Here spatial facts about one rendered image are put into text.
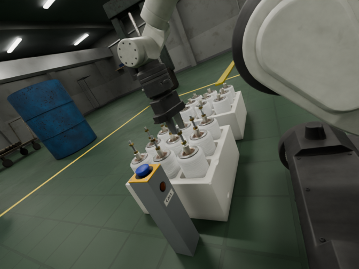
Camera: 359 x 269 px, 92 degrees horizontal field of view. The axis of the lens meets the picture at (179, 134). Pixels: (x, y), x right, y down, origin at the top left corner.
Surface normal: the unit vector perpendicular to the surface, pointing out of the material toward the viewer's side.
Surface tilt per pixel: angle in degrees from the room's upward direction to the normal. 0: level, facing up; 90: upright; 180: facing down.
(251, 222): 0
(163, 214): 90
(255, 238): 0
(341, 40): 90
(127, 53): 90
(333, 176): 0
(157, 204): 90
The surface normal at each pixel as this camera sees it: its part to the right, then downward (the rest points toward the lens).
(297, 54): -0.37, 0.51
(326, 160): -0.40, -0.85
